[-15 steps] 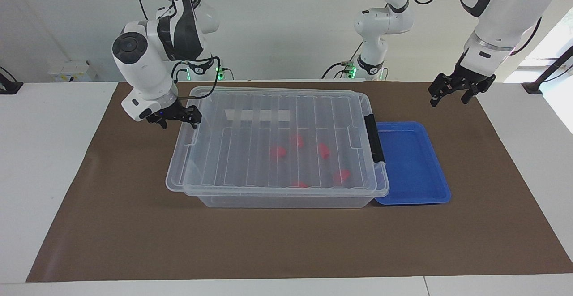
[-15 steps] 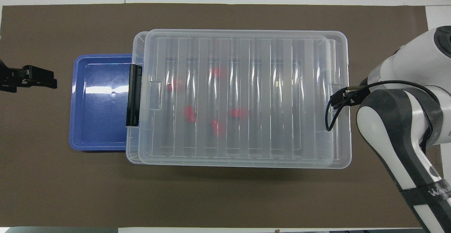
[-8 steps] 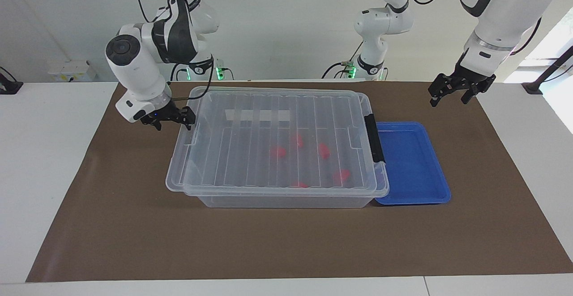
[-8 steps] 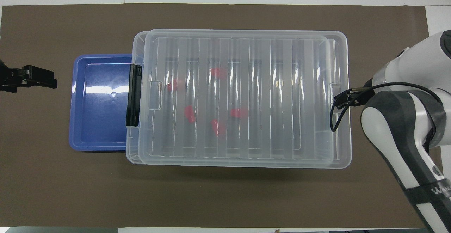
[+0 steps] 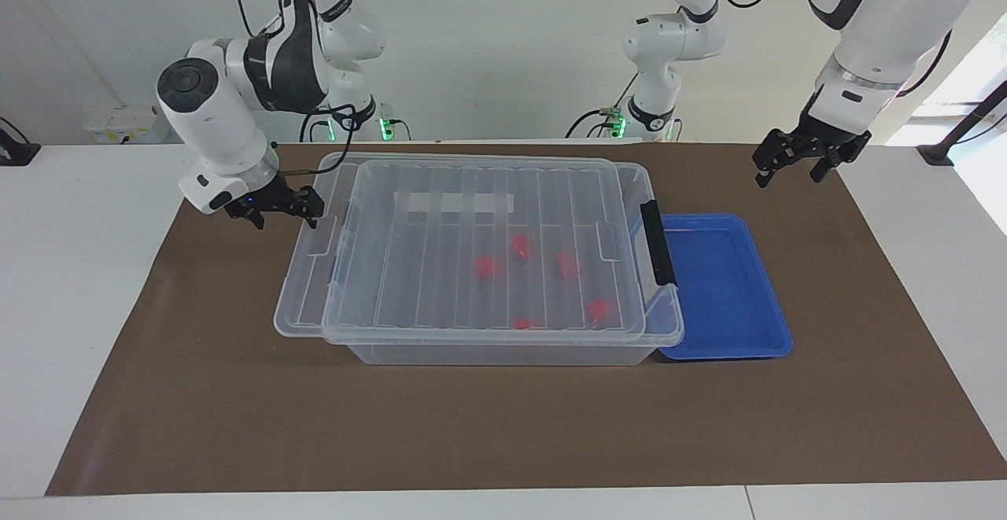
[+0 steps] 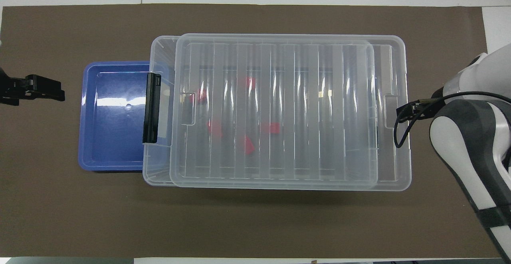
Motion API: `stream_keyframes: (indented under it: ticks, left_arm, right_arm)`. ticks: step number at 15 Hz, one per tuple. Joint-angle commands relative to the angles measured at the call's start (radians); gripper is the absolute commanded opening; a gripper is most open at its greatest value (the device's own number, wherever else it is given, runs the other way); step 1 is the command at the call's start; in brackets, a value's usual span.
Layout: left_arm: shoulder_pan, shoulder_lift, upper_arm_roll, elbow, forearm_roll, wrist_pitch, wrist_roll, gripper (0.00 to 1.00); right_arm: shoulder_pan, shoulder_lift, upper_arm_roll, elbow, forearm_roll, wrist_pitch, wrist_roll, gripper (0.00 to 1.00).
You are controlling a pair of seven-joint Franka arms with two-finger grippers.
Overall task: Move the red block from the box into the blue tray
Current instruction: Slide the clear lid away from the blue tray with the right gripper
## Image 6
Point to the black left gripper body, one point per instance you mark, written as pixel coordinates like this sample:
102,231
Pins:
12,85

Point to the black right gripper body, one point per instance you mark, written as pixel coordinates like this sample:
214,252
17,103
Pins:
429,105

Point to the clear ribbed plastic lid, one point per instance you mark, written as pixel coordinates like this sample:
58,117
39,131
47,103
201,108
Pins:
311,116

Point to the red block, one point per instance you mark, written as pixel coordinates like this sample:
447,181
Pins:
249,82
274,128
247,145
198,96
214,128

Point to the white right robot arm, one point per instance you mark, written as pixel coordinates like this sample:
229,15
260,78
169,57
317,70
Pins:
459,144

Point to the blue plastic tray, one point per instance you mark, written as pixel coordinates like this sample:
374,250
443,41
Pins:
111,136

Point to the clear plastic storage box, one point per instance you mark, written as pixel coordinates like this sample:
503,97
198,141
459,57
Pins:
159,164

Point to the brown table mat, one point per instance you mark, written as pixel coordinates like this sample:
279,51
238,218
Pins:
239,224

